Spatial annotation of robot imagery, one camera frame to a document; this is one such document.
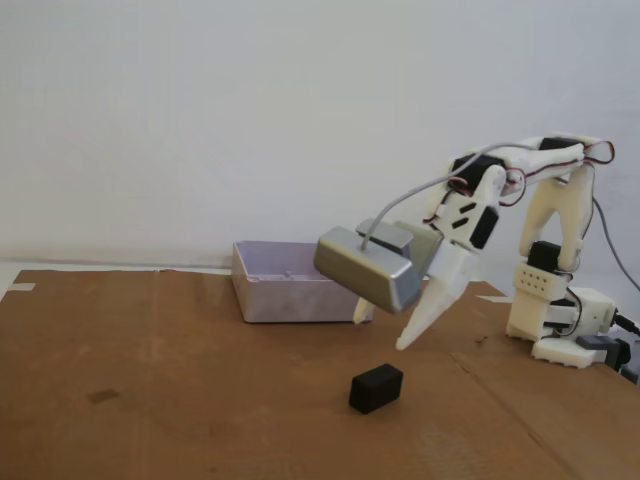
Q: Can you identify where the black block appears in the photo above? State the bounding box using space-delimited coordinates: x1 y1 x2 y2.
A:
348 363 405 415

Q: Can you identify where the silver webcam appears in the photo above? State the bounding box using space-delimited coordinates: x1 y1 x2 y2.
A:
313 225 424 316

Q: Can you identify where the brown cardboard sheet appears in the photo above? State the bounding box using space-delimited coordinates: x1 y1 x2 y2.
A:
0 268 640 480

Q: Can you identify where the black power cable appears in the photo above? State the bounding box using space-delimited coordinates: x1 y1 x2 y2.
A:
612 312 640 337

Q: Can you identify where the grey webcam mount clip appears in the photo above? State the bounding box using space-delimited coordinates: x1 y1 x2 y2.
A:
355 218 444 279

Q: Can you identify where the grey table clamp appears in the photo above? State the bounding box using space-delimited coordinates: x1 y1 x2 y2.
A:
576 334 640 387

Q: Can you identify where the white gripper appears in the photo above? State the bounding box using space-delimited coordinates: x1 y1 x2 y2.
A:
352 239 476 351

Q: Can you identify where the grey webcam cable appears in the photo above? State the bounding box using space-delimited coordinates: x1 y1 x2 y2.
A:
359 142 640 291

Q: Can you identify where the pale grey plastic box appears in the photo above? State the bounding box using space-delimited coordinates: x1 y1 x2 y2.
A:
231 240 375 325

